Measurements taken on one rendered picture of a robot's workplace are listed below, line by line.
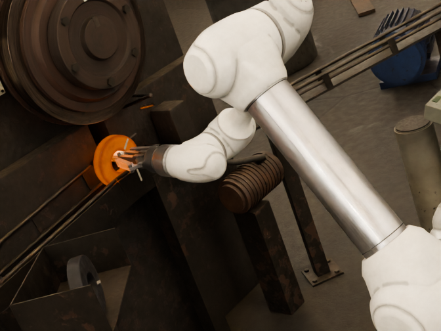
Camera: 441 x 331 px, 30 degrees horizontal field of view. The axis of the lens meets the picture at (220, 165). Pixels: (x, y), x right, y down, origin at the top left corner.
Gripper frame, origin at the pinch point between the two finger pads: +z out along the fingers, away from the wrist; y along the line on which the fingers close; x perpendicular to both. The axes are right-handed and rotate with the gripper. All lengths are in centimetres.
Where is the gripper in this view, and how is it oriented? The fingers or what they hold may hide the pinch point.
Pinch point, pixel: (115, 155)
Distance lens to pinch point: 241.2
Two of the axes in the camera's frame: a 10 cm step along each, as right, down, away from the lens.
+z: -7.3, -0.6, 6.8
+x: -2.9, -8.7, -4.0
